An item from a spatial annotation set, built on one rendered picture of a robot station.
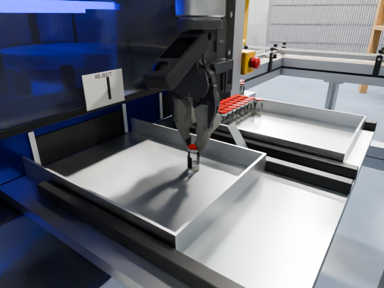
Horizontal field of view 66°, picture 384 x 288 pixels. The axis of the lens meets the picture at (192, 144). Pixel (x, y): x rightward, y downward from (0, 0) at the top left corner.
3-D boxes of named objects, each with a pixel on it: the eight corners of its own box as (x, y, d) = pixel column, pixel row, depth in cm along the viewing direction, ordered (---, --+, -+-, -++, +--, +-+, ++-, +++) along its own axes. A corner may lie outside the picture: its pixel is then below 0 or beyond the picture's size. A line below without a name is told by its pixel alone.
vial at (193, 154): (185, 169, 54) (184, 148, 52) (192, 164, 55) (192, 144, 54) (195, 172, 52) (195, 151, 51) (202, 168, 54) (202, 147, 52)
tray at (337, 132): (190, 131, 72) (190, 117, 70) (239, 106, 91) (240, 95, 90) (340, 171, 53) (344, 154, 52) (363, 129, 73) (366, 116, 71)
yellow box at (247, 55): (225, 72, 99) (226, 50, 96) (235, 70, 105) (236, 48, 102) (246, 75, 95) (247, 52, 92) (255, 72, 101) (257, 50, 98)
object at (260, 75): (214, 106, 104) (216, 60, 98) (179, 99, 112) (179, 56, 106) (282, 75, 155) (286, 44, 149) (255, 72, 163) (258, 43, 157)
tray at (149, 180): (26, 174, 52) (21, 156, 51) (132, 131, 72) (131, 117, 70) (176, 259, 34) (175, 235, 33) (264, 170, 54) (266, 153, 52)
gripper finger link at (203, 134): (227, 144, 54) (226, 95, 50) (210, 156, 49) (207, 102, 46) (212, 142, 55) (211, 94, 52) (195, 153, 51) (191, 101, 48)
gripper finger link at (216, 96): (221, 127, 48) (219, 72, 45) (216, 130, 47) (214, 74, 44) (197, 124, 51) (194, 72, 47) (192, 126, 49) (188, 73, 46)
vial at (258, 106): (252, 115, 82) (254, 99, 81) (255, 112, 84) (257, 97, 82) (259, 116, 81) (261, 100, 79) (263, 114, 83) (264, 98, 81)
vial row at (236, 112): (216, 130, 72) (216, 111, 70) (248, 111, 85) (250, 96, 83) (223, 131, 71) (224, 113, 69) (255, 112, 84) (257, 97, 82)
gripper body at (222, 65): (233, 94, 51) (238, 19, 47) (206, 106, 45) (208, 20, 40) (197, 88, 56) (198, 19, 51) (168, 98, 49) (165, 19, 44)
